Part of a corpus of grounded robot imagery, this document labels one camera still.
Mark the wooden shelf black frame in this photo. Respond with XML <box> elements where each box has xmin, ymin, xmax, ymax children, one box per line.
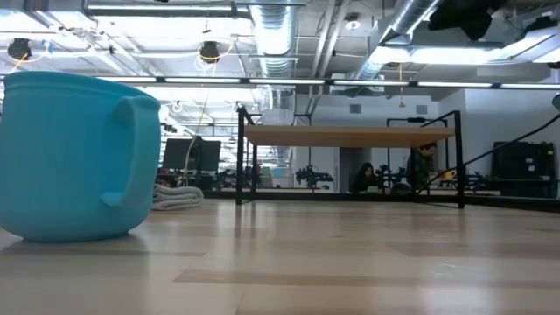
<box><xmin>234</xmin><ymin>107</ymin><xmax>466</xmax><ymax>210</ymax></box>

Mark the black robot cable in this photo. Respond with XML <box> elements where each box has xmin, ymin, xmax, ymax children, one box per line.
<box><xmin>415</xmin><ymin>113</ymin><xmax>560</xmax><ymax>194</ymax></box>

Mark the black ceiling camera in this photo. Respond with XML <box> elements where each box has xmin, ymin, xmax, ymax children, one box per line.
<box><xmin>199</xmin><ymin>40</ymin><xmax>221</xmax><ymax>65</ymax></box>
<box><xmin>6</xmin><ymin>38</ymin><xmax>32</xmax><ymax>61</ymax></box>

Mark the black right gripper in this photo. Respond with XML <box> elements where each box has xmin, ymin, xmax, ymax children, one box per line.
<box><xmin>427</xmin><ymin>0</ymin><xmax>509</xmax><ymax>42</ymax></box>

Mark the clear glass cup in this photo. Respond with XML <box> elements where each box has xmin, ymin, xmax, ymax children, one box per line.
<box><xmin>260</xmin><ymin>84</ymin><xmax>298</xmax><ymax>128</ymax></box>

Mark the folded grey towel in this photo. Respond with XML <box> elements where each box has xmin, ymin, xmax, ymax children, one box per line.
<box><xmin>151</xmin><ymin>183</ymin><xmax>205</xmax><ymax>212</ymax></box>

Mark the person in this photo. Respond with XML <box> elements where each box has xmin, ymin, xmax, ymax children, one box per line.
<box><xmin>348</xmin><ymin>161</ymin><xmax>378</xmax><ymax>194</ymax></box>
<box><xmin>405</xmin><ymin>142</ymin><xmax>439</xmax><ymax>192</ymax></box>

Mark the black computer monitor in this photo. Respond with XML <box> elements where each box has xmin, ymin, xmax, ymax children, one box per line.
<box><xmin>161</xmin><ymin>136</ymin><xmax>197</xmax><ymax>172</ymax></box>
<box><xmin>199</xmin><ymin>139</ymin><xmax>222</xmax><ymax>172</ymax></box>

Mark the large blue cup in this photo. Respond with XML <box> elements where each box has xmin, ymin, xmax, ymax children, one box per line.
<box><xmin>0</xmin><ymin>71</ymin><xmax>162</xmax><ymax>244</ymax></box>

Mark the black cabinet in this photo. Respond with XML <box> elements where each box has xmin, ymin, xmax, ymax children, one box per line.
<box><xmin>490</xmin><ymin>140</ymin><xmax>557</xmax><ymax>199</ymax></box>

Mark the white LED light bar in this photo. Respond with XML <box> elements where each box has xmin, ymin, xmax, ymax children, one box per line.
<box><xmin>0</xmin><ymin>74</ymin><xmax>560</xmax><ymax>91</ymax></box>

